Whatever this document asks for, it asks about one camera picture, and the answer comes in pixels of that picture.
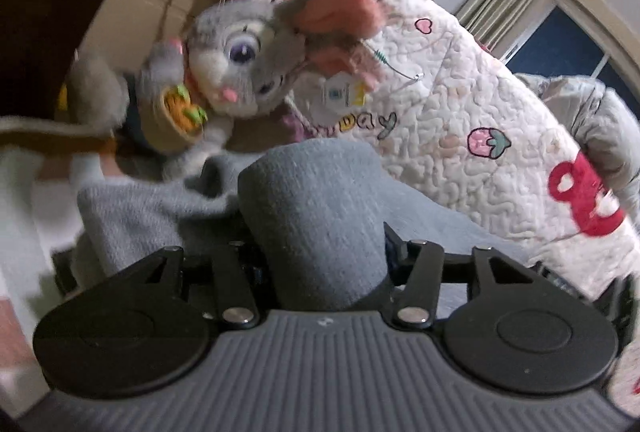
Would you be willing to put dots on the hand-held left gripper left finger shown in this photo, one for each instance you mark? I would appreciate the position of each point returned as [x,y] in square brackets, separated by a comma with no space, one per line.
[235,272]

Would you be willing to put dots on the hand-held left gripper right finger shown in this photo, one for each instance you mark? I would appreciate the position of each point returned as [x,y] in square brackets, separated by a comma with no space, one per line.
[400,257]

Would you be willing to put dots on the grey pants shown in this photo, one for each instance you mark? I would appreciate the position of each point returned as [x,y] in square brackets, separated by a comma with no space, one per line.
[310,212]

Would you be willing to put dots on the stack of folded clothes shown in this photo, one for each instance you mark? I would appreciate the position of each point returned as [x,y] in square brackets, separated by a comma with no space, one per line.
[140,212]

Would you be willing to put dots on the quilted bear print bedspread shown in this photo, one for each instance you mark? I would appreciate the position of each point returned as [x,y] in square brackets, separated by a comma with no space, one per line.
[450,112]

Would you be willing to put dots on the grey plush rabbit toy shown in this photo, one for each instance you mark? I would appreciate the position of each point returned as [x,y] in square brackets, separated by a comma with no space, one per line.
[235,57]

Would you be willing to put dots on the window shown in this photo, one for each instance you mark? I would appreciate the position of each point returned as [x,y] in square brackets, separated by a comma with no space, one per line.
[565,47]

